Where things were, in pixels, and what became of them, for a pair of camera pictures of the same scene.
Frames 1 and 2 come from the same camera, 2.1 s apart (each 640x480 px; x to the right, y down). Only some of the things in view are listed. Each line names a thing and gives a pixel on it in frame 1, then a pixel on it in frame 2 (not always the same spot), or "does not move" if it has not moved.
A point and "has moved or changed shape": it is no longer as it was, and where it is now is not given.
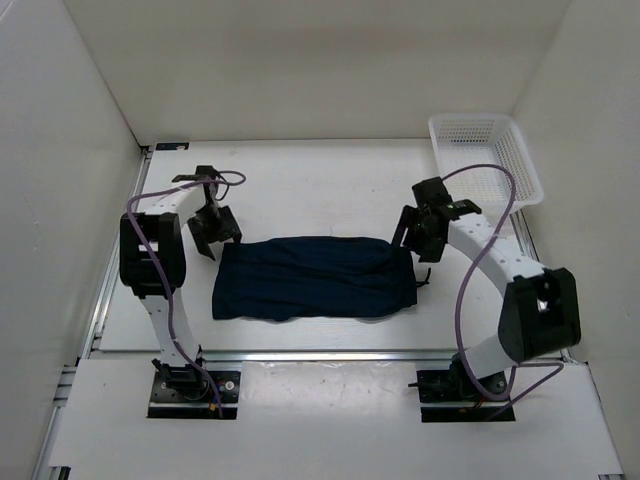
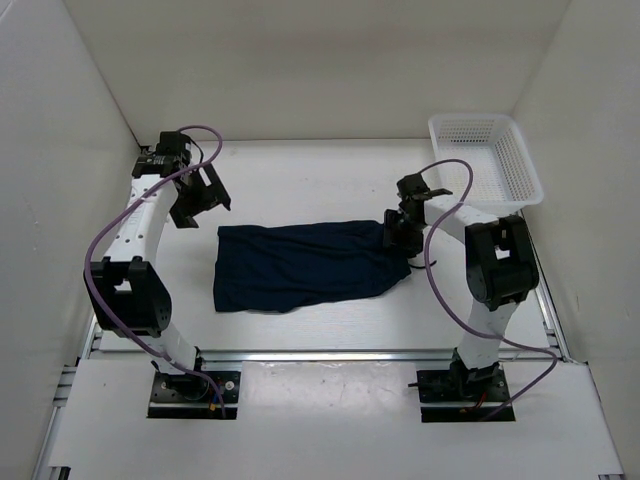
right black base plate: [445, 386] does not move
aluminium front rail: [282, 354] does not move
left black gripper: [231, 228] -> [215, 189]
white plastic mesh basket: [463, 140] does not move
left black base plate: [194, 401] does not move
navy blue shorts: [296, 278] has moved or changed shape
